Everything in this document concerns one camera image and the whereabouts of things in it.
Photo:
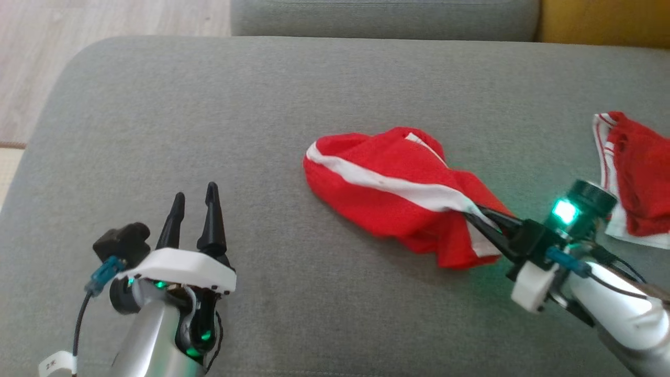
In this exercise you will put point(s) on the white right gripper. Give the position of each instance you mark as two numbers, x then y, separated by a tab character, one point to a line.
534	285

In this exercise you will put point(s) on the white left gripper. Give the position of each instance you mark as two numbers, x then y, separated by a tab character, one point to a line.
183	267

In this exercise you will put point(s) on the red shorts with white stripe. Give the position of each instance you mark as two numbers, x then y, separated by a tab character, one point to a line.
382	193

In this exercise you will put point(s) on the red jersey with white sleeves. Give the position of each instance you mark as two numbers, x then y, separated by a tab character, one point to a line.
644	178

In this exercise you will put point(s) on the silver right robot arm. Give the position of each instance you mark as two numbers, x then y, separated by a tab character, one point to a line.
623	309

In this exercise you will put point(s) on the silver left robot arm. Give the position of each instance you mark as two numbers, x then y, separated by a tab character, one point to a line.
152	340

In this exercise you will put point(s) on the grey fabric sofa seat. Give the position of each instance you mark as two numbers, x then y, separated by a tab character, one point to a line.
209	120

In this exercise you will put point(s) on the yellow cushion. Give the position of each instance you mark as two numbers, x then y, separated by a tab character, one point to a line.
602	21

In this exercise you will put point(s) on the grey sofa back cushion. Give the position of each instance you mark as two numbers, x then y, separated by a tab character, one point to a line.
387	18

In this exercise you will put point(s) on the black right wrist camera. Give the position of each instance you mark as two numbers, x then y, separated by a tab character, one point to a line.
534	238

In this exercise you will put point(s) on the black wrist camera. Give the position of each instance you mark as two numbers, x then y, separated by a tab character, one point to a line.
123	241
534	238

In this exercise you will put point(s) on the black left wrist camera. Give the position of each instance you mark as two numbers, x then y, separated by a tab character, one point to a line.
123	241

